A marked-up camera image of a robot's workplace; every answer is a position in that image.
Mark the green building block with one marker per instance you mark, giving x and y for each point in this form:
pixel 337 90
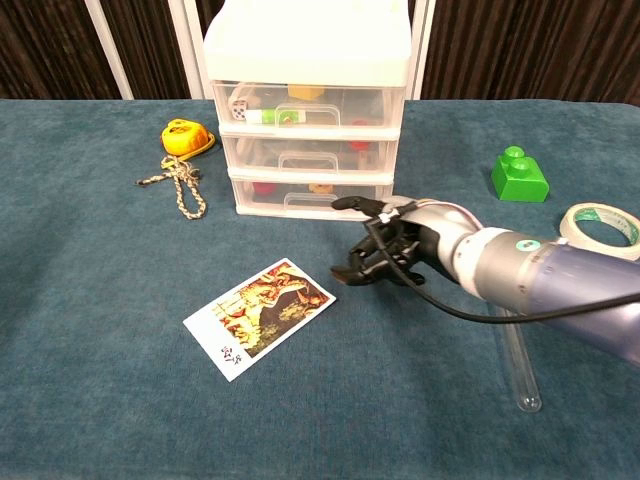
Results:
pixel 520 182

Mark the white plastic drawer cabinet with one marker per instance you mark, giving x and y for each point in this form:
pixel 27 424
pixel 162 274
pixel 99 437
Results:
pixel 305 45

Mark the yellow round toy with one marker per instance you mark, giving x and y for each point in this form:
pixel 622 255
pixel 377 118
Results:
pixel 320 189

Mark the white die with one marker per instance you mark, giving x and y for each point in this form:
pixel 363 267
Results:
pixel 239 110

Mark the white panel frame post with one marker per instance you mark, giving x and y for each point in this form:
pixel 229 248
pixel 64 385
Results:
pixel 107 50
pixel 422 50
pixel 187 50

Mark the clear drawer with die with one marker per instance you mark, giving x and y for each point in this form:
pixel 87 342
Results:
pixel 360 105

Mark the masking tape roll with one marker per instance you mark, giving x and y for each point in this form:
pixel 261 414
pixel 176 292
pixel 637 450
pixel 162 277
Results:
pixel 567 225

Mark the clear drawer with wooden parts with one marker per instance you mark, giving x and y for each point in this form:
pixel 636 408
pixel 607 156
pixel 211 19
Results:
pixel 310 150

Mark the red round toy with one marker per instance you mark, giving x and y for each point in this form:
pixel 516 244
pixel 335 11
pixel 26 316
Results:
pixel 264 189

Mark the teal table cloth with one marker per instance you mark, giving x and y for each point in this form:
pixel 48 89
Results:
pixel 100 300

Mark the picture card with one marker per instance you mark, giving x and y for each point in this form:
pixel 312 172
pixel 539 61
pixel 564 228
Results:
pixel 260 315

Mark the yellow hexagonal piece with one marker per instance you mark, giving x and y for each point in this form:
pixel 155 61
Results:
pixel 305 92

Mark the green white tube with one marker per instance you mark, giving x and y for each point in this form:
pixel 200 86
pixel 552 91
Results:
pixel 265 117

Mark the clear drawer with red ball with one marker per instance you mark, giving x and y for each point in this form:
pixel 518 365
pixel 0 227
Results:
pixel 295 192

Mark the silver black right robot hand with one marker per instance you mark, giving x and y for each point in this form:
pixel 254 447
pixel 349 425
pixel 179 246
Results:
pixel 440 225

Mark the yellow tape measure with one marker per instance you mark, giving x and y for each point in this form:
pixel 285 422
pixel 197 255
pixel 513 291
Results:
pixel 182 139

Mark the glass test tube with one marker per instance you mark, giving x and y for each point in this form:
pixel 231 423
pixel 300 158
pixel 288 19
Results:
pixel 522 370

